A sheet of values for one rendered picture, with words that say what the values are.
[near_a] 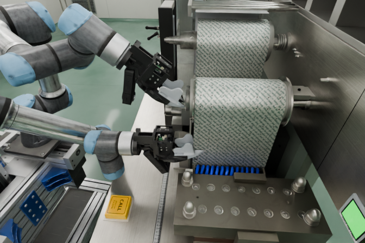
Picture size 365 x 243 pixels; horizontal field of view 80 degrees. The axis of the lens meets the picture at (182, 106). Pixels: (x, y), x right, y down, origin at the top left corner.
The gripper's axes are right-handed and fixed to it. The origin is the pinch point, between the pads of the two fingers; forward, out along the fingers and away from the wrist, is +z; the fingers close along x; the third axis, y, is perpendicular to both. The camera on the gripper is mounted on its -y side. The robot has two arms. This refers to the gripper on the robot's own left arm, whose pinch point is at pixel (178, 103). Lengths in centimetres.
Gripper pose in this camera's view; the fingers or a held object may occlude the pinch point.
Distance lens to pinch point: 62.7
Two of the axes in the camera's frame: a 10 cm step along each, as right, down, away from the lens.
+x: 0.6, -5.9, 8.0
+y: 6.4, -5.9, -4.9
